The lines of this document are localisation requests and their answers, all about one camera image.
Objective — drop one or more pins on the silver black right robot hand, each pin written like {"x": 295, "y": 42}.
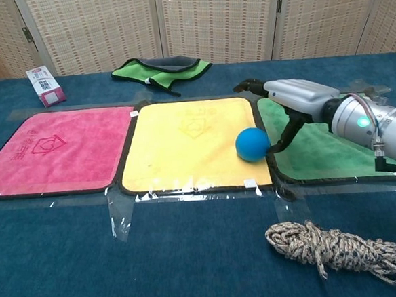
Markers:
{"x": 296, "y": 95}

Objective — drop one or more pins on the small blue ball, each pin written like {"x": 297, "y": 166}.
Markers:
{"x": 252, "y": 144}

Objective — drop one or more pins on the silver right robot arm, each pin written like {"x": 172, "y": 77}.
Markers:
{"x": 369, "y": 123}

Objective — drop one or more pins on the green square cloth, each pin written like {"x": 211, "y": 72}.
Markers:
{"x": 320, "y": 153}

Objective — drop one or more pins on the yellow square cloth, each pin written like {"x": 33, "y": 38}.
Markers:
{"x": 191, "y": 145}

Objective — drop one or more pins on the crumpled green and grey cloth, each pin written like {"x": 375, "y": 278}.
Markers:
{"x": 165, "y": 72}

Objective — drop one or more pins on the pink square cloth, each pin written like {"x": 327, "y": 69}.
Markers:
{"x": 55, "y": 155}

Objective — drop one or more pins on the woven folding screen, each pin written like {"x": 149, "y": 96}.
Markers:
{"x": 189, "y": 23}

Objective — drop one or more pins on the white and pink carton box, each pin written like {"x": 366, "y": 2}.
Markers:
{"x": 45, "y": 86}

